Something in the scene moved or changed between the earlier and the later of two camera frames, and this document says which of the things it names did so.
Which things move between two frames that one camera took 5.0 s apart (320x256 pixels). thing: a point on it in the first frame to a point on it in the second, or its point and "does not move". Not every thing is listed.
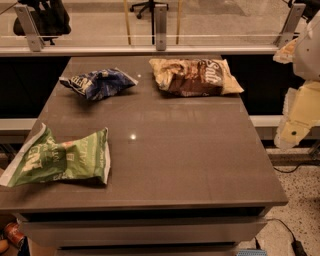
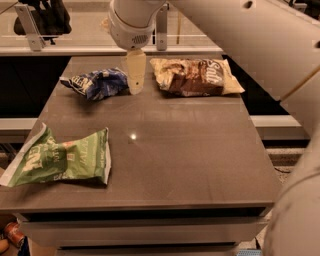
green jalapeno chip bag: x=40 y=158 does not move
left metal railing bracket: x=34 y=38 does not move
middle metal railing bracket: x=161 y=26 does not move
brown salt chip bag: x=194 y=78 does not move
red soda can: x=14 y=233 does not move
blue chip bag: x=100 y=83 does not move
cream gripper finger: x=287 y=53 to x=105 y=25
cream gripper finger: x=301 y=112 to x=136 y=69
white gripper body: x=308 y=55 to x=128 y=31
